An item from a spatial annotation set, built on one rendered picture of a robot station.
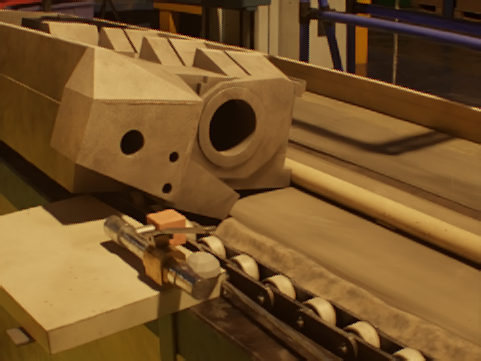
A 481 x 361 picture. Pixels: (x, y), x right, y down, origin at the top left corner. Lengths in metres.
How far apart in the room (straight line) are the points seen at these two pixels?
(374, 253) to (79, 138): 0.40
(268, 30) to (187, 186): 2.28
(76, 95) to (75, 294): 0.27
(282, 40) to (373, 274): 2.45
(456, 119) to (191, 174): 0.71
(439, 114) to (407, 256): 0.64
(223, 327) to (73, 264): 0.19
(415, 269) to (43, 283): 0.45
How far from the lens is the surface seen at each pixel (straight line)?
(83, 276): 0.79
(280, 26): 3.29
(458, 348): 0.77
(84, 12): 2.84
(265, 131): 1.10
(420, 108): 1.59
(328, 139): 1.44
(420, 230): 0.99
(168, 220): 0.83
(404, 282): 0.89
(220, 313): 0.76
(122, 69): 0.92
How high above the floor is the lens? 1.15
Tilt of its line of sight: 19 degrees down
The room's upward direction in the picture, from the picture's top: 1 degrees clockwise
